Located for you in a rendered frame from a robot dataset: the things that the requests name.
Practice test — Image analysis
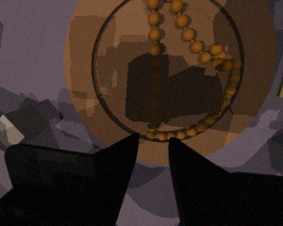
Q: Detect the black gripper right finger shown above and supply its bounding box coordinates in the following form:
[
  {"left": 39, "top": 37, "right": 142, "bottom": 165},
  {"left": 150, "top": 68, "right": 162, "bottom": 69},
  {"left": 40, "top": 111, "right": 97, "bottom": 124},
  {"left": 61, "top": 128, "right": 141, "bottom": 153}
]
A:
[{"left": 168, "top": 137, "right": 283, "bottom": 226}]

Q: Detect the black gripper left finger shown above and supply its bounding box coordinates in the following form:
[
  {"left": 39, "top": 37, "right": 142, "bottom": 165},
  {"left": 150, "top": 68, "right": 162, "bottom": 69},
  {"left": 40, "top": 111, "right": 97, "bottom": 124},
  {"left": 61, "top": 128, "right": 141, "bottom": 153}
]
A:
[{"left": 4, "top": 133, "right": 140, "bottom": 226}]

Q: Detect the brown round bead board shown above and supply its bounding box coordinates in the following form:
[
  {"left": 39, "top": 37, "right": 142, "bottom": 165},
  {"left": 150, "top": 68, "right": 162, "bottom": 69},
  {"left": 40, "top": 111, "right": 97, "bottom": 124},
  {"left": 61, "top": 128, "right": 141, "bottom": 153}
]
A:
[{"left": 63, "top": 0, "right": 276, "bottom": 164}]

